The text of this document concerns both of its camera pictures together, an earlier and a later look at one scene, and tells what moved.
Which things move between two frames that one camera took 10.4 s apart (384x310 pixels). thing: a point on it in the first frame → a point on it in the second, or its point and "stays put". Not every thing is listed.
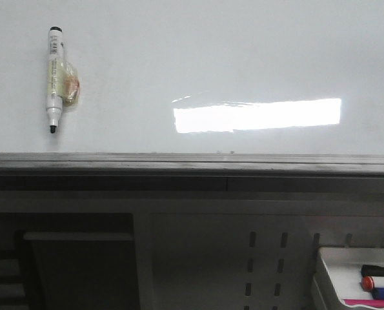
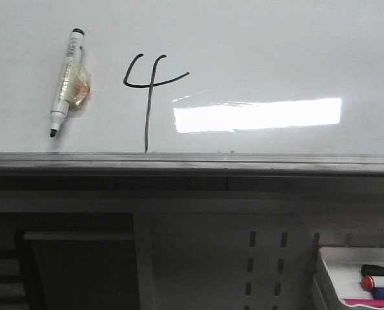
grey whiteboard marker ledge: (51, 164) stays put
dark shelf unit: (60, 261) stays put
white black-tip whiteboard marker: (63, 81) → (75, 90)
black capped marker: (376, 271) stays put
